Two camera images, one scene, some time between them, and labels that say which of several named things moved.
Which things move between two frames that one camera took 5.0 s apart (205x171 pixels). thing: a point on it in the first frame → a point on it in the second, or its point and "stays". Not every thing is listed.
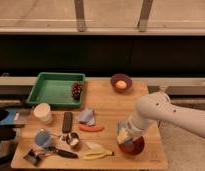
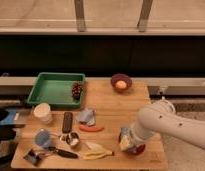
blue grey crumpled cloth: x=86 y=117 stays
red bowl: x=134 y=148 stays
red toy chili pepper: x=90 y=129 stays
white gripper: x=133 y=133 → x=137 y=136
